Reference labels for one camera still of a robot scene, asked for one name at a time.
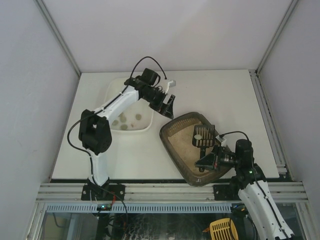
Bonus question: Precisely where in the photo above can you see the yellow slotted scoop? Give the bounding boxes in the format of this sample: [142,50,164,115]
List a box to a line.
[209,217,239,240]

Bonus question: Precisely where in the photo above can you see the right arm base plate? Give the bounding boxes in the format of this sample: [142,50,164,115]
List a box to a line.
[213,184,240,201]

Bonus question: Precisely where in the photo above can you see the white plastic tub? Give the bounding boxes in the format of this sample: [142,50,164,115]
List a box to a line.
[104,77,154,132]

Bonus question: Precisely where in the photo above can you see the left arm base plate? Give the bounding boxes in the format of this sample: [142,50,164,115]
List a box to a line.
[80,183,126,201]

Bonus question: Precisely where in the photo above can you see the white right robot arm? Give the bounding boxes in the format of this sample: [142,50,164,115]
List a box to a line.
[194,131,294,240]

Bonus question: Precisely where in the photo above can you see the black litter scoop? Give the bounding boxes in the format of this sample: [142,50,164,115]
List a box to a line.
[192,124,215,159]

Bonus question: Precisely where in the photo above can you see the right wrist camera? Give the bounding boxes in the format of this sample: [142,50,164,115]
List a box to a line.
[215,135,227,147]

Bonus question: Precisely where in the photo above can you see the brown litter box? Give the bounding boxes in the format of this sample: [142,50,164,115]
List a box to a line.
[159,112,231,187]

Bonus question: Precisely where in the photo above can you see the grey slotted cable duct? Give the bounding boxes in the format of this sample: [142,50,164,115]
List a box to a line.
[46,203,232,214]

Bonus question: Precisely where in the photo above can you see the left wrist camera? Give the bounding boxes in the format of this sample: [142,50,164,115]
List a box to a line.
[164,79,176,94]

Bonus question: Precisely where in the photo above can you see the aluminium frame rail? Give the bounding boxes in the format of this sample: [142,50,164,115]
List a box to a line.
[36,182,308,203]

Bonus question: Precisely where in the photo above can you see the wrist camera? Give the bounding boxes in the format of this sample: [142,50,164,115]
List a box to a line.
[215,135,227,147]
[164,79,176,94]

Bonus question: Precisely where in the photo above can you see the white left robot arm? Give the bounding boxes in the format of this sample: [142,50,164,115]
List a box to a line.
[66,68,176,188]

